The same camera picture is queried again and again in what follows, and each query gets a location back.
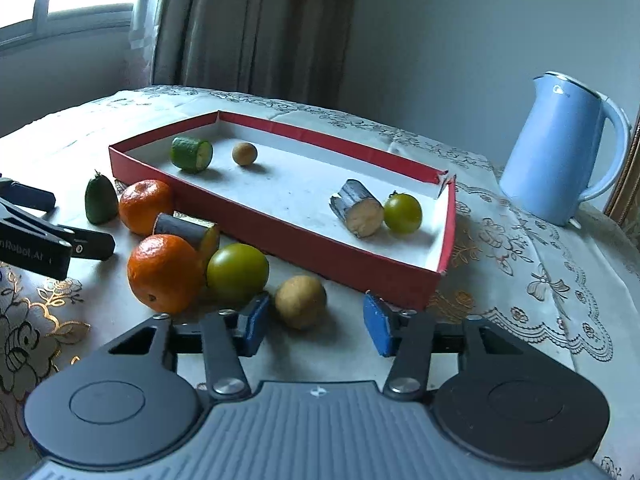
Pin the dark eggplant piece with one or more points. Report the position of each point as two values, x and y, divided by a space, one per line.
357 208
187 232

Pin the red cardboard box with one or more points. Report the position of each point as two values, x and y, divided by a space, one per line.
300 195

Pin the brown curtain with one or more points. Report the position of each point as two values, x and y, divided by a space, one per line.
250 25

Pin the green cucumber piece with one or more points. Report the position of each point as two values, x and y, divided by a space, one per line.
189 152

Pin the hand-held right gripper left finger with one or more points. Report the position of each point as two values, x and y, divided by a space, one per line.
257 322

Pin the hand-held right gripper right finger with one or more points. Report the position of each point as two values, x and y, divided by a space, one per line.
377 325

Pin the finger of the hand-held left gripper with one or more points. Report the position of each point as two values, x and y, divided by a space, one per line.
90 247
25 196

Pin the green tomato with stem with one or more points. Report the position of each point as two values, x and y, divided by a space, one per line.
402 213

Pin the blue electric kettle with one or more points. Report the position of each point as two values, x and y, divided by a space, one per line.
555 150

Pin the dark green avocado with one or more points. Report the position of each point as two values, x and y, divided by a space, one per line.
100 202

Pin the orange mandarin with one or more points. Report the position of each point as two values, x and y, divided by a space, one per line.
165 272
146 206

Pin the small tan potato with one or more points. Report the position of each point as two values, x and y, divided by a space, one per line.
300 301

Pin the patterned upholstered chair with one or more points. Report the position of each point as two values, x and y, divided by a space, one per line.
625 180

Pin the brown longan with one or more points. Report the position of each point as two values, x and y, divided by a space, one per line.
244 153

